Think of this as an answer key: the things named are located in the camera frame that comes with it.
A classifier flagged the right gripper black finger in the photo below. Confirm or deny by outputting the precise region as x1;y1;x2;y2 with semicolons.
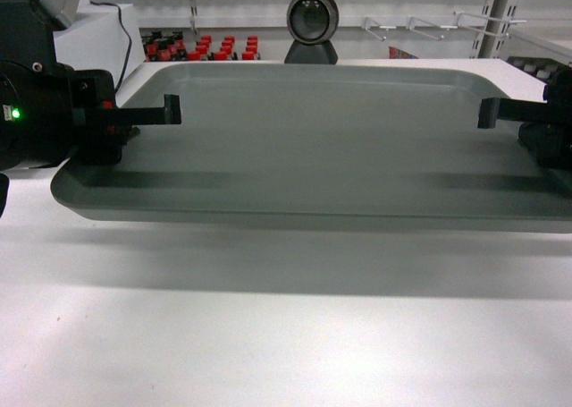
477;98;571;129

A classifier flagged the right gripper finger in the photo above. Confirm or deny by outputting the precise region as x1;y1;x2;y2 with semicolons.
518;123;571;170

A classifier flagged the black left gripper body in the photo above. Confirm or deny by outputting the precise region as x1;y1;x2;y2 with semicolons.
1;0;116;170

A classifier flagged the white cash register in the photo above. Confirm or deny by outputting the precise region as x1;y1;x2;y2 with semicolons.
54;3;145;82

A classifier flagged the red capped bottles row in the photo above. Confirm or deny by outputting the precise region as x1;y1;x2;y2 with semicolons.
141;30;262;62

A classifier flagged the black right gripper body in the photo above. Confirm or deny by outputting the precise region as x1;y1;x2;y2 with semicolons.
543;70;572;108

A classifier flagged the white slotted shelf upright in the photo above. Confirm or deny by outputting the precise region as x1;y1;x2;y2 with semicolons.
470;0;519;58

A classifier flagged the black power cable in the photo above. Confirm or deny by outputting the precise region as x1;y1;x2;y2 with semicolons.
91;0;134;94

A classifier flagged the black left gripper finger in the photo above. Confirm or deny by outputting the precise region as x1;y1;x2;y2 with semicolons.
73;94;181;126
75;126;140;165

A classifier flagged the black round barcode scanner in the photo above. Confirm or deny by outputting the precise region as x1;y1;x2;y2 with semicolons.
284;0;340;65

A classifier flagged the grey rectangular serving tray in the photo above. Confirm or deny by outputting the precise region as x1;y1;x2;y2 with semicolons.
51;63;571;233

